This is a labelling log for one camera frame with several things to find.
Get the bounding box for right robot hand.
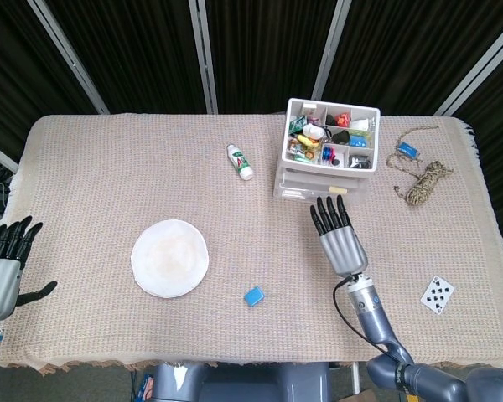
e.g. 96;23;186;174
309;194;370;278

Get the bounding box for blue and white mahjong tile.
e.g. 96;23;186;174
243;286;266;307

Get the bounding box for clear plastic drawer organizer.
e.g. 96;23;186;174
273;97;381;201

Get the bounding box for spades playing card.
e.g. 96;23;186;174
420;275;455;314

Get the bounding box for green blue packet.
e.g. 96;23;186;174
348;129;372;147

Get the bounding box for white bottle green label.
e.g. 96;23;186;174
226;143;255;182

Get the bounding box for beige woven tablecloth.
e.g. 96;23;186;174
0;112;503;374

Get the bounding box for grey robot torso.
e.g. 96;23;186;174
150;362;332;402

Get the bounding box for white paper plate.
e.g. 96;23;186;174
130;219;210;299

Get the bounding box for blue printed bag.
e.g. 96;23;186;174
136;370;156;402

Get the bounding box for dark pleated curtain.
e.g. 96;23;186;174
0;0;503;240

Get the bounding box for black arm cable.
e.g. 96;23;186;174
333;274;403;366

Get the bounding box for tan braided rope bundle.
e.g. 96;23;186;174
386;125;454;207

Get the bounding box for grey metal frame post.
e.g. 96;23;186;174
0;137;20;173
27;0;110;115
312;0;353;101
434;16;503;117
188;0;219;114

